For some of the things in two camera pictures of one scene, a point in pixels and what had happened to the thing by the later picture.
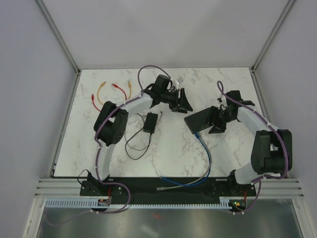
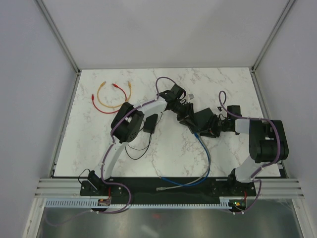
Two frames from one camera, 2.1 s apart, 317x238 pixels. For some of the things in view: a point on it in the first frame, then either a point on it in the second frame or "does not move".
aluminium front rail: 266,188 does not move
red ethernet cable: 115,86 does not move
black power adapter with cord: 159,118 to 150,124
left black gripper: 184,102 to 186,118
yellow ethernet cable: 103,84 does not move
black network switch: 198,121 does not move
